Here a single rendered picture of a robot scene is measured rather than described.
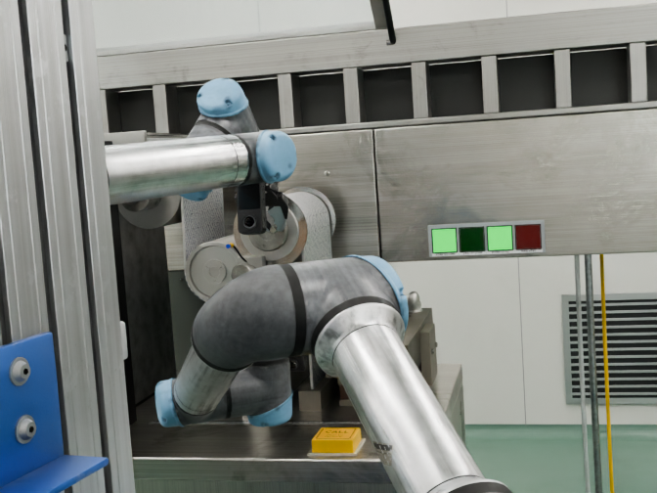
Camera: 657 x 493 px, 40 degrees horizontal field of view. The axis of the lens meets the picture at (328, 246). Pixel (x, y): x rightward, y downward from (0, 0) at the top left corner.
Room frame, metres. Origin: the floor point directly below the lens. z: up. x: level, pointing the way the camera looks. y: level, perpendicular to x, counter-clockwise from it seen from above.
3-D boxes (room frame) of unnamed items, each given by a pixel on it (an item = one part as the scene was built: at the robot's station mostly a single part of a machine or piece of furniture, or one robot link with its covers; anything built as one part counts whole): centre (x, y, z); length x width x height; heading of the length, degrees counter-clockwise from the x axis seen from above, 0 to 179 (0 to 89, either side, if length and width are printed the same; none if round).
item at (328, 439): (1.48, 0.01, 0.91); 0.07 x 0.07 x 0.02; 77
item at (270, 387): (1.46, 0.13, 1.01); 0.11 x 0.08 x 0.11; 110
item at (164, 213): (1.93, 0.32, 1.34); 0.25 x 0.14 x 0.14; 167
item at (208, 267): (1.89, 0.20, 1.18); 0.26 x 0.12 x 0.12; 167
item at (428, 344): (1.86, -0.20, 0.97); 0.10 x 0.03 x 0.11; 167
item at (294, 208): (1.75, 0.11, 1.25); 0.15 x 0.01 x 0.15; 77
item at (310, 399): (1.85, 0.02, 0.92); 0.28 x 0.04 x 0.04; 167
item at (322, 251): (1.85, 0.02, 1.11); 0.23 x 0.01 x 0.18; 167
